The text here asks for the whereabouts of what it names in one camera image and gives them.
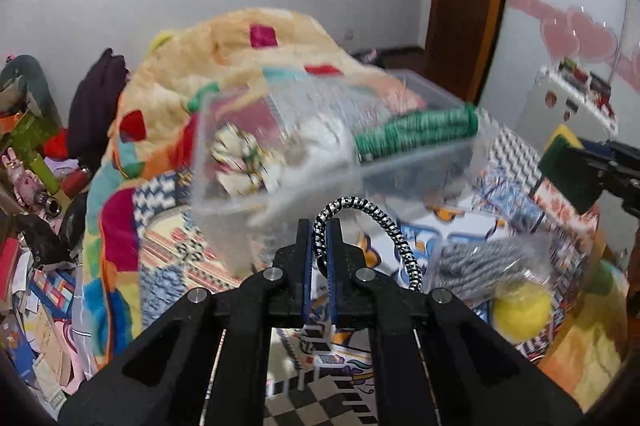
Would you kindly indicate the yellow soft ball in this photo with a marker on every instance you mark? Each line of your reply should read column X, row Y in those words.
column 521, row 310

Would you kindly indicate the grey green plush pillow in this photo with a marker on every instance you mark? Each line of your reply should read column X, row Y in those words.
column 25, row 88

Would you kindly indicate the dark purple garment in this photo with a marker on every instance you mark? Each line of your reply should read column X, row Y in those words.
column 94, row 108

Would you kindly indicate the yellow green sponge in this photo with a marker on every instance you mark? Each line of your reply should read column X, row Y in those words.
column 563, row 165

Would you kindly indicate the pink rabbit plush toy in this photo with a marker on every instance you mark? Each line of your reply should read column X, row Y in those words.
column 29, row 191

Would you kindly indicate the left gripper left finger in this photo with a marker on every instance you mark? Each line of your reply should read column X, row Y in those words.
column 305, row 243

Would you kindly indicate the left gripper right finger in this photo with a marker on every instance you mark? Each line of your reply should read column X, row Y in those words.
column 342, row 260

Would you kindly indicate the clear plastic storage box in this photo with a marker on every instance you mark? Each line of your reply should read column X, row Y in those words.
column 274, row 110

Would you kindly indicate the green cardboard box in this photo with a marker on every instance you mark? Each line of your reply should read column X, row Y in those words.
column 26, row 139

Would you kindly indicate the floral fabric scrunchie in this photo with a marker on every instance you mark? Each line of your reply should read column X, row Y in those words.
column 243, row 166

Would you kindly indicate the white cloth sock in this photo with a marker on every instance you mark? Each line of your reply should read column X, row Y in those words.
column 321, row 164

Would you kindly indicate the white sliding wardrobe door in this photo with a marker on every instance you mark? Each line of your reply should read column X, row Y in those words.
column 601, row 35

